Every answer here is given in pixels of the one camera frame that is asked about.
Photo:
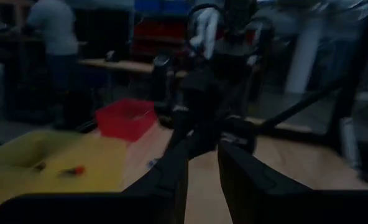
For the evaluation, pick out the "wooden workbench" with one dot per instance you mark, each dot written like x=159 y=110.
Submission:
x=125 y=66

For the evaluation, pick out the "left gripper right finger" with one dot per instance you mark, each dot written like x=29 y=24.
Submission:
x=249 y=180

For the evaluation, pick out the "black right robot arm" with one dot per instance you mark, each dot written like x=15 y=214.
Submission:
x=237 y=18

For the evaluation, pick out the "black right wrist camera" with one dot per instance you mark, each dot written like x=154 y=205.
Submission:
x=201 y=88

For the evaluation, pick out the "red storage bin rack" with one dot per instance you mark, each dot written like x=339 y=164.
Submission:
x=159 y=34

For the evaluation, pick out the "person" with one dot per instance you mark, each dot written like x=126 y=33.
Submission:
x=53 y=34

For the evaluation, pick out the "red plastic bin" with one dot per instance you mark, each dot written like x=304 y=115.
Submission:
x=122 y=124

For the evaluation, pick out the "yellow translucent plastic bin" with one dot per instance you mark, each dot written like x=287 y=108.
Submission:
x=94 y=155

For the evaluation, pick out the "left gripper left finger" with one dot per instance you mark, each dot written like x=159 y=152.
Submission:
x=171 y=174

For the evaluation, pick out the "black copper battery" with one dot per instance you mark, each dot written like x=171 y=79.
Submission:
x=39 y=166

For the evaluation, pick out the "black orange battery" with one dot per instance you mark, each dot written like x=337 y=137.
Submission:
x=73 y=171

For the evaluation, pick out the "black aluminium rig frame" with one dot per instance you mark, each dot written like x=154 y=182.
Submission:
x=355 y=71

